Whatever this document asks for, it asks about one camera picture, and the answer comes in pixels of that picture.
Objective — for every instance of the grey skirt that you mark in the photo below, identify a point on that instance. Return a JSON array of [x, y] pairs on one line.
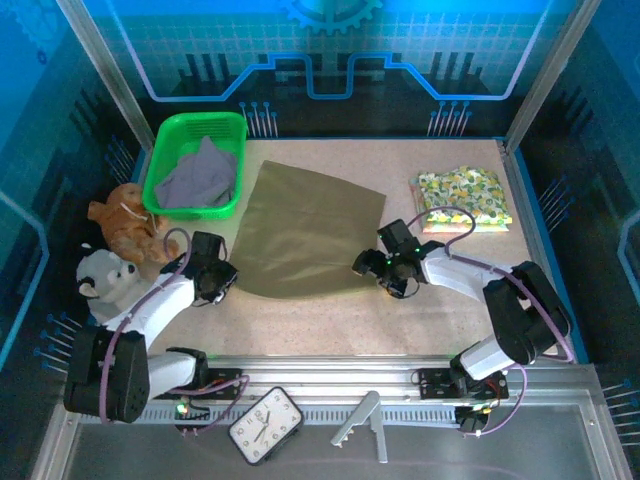
[[200, 175]]

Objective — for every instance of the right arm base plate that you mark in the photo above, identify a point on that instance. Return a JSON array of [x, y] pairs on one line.
[[435, 382]]

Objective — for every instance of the green plastic basket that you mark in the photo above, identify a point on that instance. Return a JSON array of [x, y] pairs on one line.
[[200, 122]]

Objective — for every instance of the grey white husky plush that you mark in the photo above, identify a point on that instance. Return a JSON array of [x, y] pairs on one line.
[[107, 282]]

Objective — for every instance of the pastel floral skirt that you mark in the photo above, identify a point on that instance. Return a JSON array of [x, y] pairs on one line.
[[417, 200]]

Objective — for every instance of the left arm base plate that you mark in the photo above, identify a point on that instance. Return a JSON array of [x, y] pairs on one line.
[[225, 380]]

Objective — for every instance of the lemon print skirt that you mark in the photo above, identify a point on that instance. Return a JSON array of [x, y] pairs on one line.
[[465, 192]]

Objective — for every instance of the brown teddy bear plush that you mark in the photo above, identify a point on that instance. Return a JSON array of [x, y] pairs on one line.
[[127, 225]]

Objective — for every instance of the grey metal bracket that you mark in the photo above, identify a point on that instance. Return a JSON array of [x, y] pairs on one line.
[[372, 412]]

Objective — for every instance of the aluminium front frame rail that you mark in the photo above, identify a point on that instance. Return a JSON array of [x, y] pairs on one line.
[[325, 367]]

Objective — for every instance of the small black controller board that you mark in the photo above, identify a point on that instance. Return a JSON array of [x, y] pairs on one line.
[[472, 419], [189, 412]]

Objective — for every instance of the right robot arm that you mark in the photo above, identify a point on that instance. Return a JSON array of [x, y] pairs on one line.
[[520, 320]]

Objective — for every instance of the black white alarm clock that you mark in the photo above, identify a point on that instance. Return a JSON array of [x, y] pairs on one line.
[[265, 425]]

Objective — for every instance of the olive khaki skirt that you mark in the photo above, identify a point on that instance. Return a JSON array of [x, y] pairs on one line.
[[305, 235]]

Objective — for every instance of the aluminium frame post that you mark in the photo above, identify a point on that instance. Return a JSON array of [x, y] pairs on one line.
[[550, 70], [105, 70]]

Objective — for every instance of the aluminium side rail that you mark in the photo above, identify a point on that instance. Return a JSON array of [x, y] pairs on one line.
[[525, 210]]

